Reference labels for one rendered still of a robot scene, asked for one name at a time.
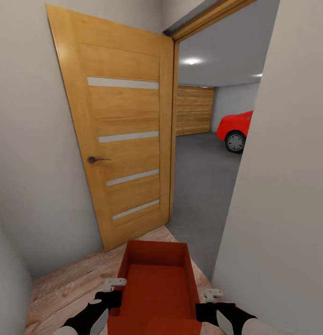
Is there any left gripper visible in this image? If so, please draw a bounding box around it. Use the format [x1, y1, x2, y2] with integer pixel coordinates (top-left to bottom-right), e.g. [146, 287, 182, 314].
[95, 290, 122, 310]

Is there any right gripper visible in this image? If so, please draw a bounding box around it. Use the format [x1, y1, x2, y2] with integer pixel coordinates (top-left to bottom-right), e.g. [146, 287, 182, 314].
[195, 303, 215, 325]

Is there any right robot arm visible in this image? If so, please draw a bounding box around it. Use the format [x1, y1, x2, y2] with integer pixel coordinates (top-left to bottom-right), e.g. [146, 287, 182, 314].
[195, 288, 294, 335]

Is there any storage box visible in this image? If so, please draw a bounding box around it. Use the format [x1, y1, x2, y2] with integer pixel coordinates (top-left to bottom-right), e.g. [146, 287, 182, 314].
[107, 240, 203, 335]

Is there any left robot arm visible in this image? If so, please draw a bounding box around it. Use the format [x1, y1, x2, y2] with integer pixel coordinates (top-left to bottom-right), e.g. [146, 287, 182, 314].
[51, 278, 127, 335]

